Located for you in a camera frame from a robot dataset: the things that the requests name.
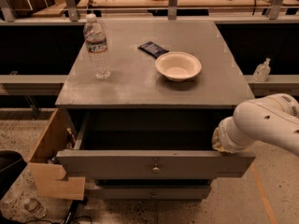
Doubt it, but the grey top drawer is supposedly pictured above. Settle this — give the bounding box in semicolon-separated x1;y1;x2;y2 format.
58;109;255;180

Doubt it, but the grey drawer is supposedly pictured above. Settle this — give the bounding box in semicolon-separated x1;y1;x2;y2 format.
94;186;211;200
58;109;255;180

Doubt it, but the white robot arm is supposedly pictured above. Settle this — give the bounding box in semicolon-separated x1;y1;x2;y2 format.
212;93;299;156

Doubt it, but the grey wooden drawer cabinet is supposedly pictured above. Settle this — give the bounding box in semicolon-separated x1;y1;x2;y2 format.
56;20;253;198

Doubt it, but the grey bottom drawer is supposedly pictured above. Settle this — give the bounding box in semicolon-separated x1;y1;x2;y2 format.
94;186;211;200

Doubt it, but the open cardboard box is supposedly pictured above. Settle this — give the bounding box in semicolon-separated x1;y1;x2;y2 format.
28;109;85;200

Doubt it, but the hand sanitizer pump bottle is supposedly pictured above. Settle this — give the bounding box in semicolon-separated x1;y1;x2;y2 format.
253;58;271;82

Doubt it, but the white paper bowl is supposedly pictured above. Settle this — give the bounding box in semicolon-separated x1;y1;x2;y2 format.
155;51;202;82

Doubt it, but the dark blue snack packet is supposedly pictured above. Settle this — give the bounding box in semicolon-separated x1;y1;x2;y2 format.
138;41;168;59

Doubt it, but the clear plastic water bottle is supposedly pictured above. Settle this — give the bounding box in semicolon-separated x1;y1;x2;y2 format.
83;13;111;80

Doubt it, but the empty bottle on floor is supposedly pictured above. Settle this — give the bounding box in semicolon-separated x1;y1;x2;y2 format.
23;198;47;219

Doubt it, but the black chair edge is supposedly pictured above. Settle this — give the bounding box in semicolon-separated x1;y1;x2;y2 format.
0;150;27;200

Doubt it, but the grey metal railing frame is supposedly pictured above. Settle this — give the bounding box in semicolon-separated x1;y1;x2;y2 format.
0;0;299;97

